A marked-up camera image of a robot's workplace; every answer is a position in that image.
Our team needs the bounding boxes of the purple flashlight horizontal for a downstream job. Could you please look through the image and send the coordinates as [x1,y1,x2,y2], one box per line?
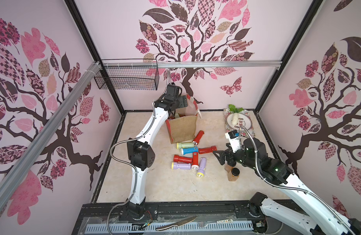
[171,162,191,170]

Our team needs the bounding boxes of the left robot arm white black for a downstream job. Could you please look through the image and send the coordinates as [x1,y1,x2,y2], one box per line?
[127,83,182,218]

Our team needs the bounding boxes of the white patterned plate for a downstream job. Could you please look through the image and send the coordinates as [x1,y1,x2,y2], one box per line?
[224,112,253,132]

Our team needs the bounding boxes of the aluminium frame bar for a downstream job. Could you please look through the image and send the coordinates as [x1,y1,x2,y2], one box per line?
[0,61,101,212]
[103,60,282,69]

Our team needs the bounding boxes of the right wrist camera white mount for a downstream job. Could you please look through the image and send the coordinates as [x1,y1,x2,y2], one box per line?
[225,130,242,153]

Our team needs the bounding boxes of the spice jar black lid upper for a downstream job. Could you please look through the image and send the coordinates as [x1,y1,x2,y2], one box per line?
[224,164,234,172]

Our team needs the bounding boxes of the right flexible metal conduit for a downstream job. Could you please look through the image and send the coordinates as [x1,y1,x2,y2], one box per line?
[238,125,357,235]

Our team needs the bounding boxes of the flexible metal conduit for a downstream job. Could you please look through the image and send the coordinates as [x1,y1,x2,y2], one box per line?
[238,125,357,235]
[106,69,172,235]

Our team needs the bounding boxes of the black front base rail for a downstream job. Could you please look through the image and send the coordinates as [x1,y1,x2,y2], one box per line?
[80,200,313,221]

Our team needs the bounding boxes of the green flashlight near bag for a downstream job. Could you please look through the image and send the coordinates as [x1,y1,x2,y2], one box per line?
[176,143,195,149]

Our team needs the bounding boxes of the burlap tote bag red trim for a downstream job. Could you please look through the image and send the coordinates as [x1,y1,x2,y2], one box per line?
[165,94,202,144]

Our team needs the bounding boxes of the purple flashlight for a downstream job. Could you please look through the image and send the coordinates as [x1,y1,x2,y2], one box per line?
[196,158,207,178]

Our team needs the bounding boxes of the left aluminium frame bar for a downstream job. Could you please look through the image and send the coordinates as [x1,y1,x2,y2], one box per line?
[0,61,101,212]

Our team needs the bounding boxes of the red flashlight centre horizontal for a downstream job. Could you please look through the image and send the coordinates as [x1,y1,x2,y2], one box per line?
[173,155,193,164]

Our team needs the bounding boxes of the red flashlight white head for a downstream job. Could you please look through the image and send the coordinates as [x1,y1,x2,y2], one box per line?
[191,152,199,170]

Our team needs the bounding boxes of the back aluminium frame bar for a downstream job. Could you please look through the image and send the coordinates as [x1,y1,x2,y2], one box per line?
[103,60,282,69]

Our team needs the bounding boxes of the black wire wall basket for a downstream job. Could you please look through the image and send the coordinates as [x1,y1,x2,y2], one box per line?
[94,59,160,90]

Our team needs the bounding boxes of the spice jar black lid lower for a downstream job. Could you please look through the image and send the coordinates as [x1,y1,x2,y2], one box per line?
[227,167,240,182]

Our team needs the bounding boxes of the white slotted cable duct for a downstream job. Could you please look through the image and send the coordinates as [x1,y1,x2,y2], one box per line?
[84,220,254,235]

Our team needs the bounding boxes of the left flexible metal conduit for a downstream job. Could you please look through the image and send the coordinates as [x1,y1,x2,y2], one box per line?
[106,69,172,235]

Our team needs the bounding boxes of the table knife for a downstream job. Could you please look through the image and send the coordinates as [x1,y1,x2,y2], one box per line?
[156,216,197,231]

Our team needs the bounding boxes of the spice jar black lid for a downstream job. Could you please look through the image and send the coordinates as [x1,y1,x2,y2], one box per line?
[227,167,240,182]
[224,164,234,172]

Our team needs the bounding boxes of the white radish toy green leaves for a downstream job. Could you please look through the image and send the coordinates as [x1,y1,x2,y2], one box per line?
[228,104,244,127]

